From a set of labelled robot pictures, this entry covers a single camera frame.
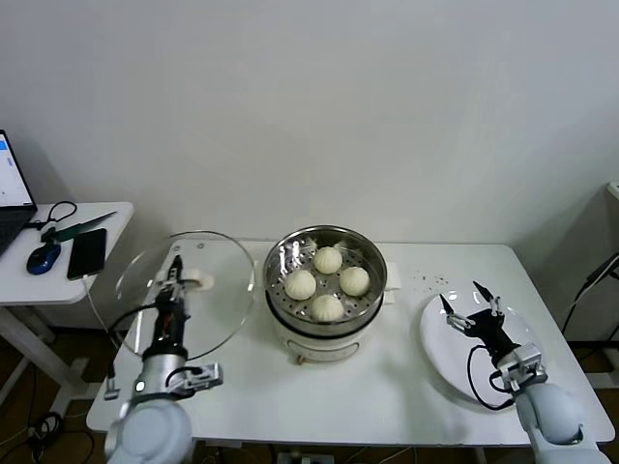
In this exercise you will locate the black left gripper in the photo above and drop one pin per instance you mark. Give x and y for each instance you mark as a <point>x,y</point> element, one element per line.
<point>171,314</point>

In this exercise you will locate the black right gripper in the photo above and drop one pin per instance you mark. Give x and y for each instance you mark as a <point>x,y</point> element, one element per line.
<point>491,331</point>

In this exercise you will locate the white steamed baozi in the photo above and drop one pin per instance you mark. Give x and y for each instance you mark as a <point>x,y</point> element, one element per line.
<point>328,308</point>
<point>328,259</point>
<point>300,284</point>
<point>354,281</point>

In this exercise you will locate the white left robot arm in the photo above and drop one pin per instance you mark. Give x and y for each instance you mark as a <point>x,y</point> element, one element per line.
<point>150,430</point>

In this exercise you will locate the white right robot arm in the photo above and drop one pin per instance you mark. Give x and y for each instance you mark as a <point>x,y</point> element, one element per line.
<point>551,415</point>

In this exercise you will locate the perforated stainless steamer basket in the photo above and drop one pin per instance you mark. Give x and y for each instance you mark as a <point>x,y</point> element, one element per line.
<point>378,273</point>

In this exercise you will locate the white round plate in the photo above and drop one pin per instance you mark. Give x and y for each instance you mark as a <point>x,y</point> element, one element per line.
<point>435,338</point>

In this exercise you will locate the black smartphone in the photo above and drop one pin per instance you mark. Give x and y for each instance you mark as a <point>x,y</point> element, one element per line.
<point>87,253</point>

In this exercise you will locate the green flat strip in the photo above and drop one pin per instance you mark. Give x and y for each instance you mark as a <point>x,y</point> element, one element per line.
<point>79,227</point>

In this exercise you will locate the white side table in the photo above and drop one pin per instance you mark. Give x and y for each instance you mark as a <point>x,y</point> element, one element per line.
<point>48,290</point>

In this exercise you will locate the blue computer mouse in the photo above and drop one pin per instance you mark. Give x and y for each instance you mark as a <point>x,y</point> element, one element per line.
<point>42,258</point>

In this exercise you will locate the white electric cooker pot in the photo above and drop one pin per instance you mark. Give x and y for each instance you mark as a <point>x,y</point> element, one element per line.
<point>319,345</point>

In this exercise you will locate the black open laptop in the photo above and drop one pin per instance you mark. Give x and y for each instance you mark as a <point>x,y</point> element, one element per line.
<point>9,174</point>

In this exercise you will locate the white power strip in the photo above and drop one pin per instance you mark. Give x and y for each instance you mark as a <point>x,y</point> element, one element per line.
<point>300,458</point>

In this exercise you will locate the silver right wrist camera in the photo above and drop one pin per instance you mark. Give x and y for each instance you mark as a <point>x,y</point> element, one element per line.
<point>524,365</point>

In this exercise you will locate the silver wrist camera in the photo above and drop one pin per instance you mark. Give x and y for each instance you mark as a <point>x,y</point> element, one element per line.
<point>524,365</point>
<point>203,377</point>

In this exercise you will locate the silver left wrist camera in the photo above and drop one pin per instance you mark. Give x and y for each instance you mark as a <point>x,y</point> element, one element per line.
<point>203,377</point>

